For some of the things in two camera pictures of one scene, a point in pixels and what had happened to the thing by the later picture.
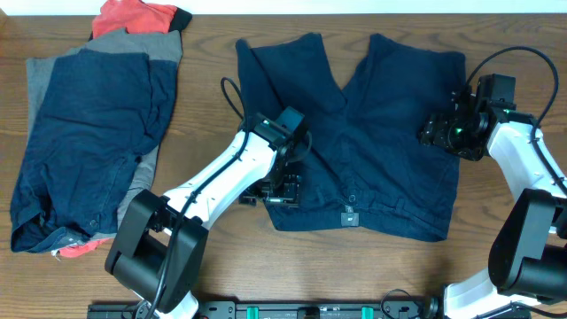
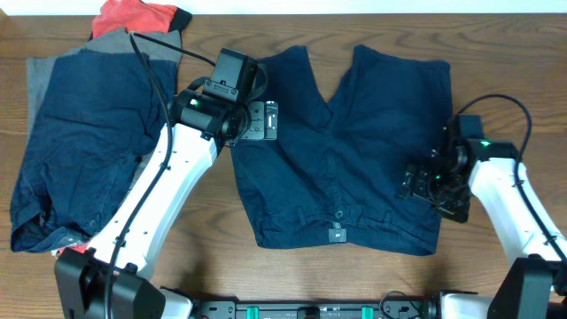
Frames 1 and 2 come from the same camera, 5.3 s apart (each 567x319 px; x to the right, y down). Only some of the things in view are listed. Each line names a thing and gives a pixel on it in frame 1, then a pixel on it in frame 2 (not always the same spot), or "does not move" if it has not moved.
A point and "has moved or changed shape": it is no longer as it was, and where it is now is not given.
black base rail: [281, 309] does not move
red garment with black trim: [114, 16] does not move
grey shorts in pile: [160, 45] does not move
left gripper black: [289, 198] to [256, 130]
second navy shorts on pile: [102, 111] does not move
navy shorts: [366, 163] has moved or changed shape
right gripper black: [434, 129] to [456, 208]
